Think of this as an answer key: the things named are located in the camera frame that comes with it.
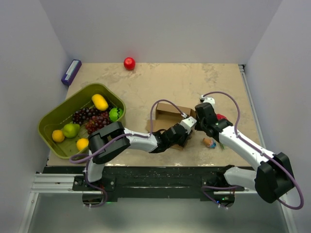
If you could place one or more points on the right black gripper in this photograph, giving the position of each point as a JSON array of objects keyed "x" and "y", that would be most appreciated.
[{"x": 197, "y": 127}]

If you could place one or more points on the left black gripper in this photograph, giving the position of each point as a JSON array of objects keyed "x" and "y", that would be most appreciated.
[{"x": 185, "y": 137}]

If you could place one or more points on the brown cardboard box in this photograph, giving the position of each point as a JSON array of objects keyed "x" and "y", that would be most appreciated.
[{"x": 166, "y": 115}]

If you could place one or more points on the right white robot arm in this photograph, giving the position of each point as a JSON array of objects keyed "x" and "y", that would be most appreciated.
[{"x": 272, "y": 173}]

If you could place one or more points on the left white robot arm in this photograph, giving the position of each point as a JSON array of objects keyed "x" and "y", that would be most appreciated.
[{"x": 108, "y": 142}]

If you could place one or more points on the purple rectangular box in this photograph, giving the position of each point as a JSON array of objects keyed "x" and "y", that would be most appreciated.
[{"x": 71, "y": 72}]

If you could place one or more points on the red dragon fruit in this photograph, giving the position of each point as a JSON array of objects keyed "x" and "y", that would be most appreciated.
[{"x": 220, "y": 117}]

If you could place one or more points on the small ice cream toy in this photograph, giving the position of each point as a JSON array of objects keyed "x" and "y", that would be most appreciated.
[{"x": 210, "y": 143}]

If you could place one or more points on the green striped toy fruit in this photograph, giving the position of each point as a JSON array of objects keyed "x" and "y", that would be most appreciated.
[{"x": 115, "y": 114}]

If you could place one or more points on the red grape bunch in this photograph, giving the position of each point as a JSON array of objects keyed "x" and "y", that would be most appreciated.
[{"x": 98, "y": 122}]

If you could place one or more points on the yellow mango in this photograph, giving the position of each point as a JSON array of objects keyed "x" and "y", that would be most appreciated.
[{"x": 100, "y": 102}]

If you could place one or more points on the red apple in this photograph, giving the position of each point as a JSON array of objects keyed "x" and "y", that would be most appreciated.
[{"x": 129, "y": 63}]

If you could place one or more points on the orange fruit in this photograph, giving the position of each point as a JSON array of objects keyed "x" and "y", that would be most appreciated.
[
  {"x": 58, "y": 136},
  {"x": 82, "y": 143}
]

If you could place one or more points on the purple grape bunch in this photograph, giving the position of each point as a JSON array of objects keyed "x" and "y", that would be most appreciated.
[{"x": 83, "y": 115}]

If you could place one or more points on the green pear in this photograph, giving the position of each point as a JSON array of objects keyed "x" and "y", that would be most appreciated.
[{"x": 71, "y": 130}]

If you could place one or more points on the olive green plastic bin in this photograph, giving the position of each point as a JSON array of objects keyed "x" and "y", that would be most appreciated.
[{"x": 57, "y": 118}]

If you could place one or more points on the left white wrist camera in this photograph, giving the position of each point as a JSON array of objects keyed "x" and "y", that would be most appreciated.
[{"x": 188, "y": 123}]

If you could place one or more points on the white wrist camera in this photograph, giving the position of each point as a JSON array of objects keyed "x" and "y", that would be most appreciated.
[
  {"x": 188, "y": 123},
  {"x": 207, "y": 99}
]

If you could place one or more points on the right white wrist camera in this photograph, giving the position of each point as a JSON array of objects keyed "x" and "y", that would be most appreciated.
[{"x": 207, "y": 99}]

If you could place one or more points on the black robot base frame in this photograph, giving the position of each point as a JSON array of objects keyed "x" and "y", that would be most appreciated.
[{"x": 175, "y": 182}]

